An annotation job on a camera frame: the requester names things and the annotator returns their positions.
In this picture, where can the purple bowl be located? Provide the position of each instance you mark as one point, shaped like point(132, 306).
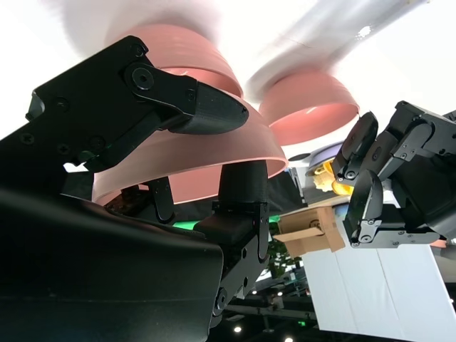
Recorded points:
point(320, 156)

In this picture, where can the white partition panel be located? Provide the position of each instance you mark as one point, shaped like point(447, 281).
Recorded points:
point(374, 292)

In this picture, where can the brown cardboard box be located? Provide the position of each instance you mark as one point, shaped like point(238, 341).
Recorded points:
point(306, 231)

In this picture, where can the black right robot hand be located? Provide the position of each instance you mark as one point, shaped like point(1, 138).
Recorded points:
point(89, 267)

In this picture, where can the black backdrop cloth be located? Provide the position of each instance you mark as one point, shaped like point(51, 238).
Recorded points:
point(285, 196)

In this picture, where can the green leafy plant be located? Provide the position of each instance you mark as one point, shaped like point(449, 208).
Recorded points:
point(285, 263)

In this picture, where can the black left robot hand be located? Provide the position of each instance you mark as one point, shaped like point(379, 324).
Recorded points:
point(420, 171)

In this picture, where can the green cloth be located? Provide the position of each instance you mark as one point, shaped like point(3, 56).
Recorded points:
point(185, 225)

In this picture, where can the yellow toy bread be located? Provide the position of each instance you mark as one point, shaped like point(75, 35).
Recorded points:
point(326, 180)

